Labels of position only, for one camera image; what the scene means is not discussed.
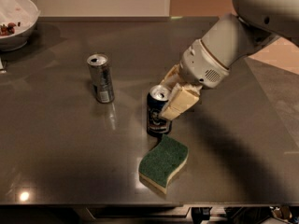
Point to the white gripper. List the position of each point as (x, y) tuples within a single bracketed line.
[(201, 66)]

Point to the dark blue pepsi can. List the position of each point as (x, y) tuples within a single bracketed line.
[(157, 97)]

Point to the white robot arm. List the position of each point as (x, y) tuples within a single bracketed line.
[(254, 25)]

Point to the green and yellow sponge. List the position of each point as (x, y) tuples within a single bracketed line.
[(163, 162)]

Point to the silver energy drink can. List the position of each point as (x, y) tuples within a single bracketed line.
[(101, 78)]

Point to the white bowl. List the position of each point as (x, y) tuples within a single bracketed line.
[(22, 13)]

